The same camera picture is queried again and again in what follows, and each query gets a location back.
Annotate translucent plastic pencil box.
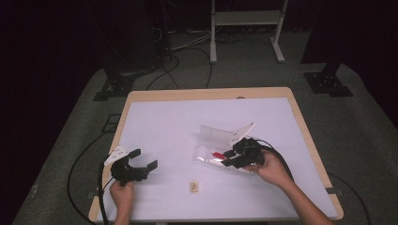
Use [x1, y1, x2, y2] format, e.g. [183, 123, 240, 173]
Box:
[191, 124, 255, 175]

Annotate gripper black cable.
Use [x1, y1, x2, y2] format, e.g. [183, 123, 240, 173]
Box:
[250, 138, 297, 183]
[97, 154, 115, 225]

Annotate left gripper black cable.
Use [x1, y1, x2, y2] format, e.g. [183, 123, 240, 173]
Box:
[97, 154, 115, 225]

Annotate white metal frame stand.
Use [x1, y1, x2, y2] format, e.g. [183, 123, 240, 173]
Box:
[209, 0, 289, 65]

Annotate white pen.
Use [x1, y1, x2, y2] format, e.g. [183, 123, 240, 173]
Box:
[207, 157, 227, 166]

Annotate white floor cable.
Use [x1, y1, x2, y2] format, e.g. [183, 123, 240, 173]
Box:
[170, 31, 214, 53]

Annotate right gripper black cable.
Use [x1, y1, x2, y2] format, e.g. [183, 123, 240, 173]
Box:
[250, 138, 297, 183]

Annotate person's right hand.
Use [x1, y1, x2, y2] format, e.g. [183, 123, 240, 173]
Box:
[243, 149, 295, 189]

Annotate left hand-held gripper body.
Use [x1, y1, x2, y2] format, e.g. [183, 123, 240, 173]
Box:
[103, 144, 149, 188]

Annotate black stand with base plate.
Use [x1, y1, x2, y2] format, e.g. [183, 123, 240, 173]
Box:
[302, 60, 355, 98]
[92, 46, 158, 102]

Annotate wooden table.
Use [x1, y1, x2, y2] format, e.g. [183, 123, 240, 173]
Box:
[87, 86, 344, 223]

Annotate black floor cable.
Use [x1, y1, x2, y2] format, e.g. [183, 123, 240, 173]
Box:
[67, 132, 109, 223]
[145, 54, 181, 92]
[179, 46, 214, 90]

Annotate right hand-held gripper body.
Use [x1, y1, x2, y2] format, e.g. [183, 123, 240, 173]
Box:
[227, 122, 266, 170]

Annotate person's left hand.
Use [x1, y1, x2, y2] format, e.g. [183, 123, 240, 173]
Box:
[109, 180, 136, 217]

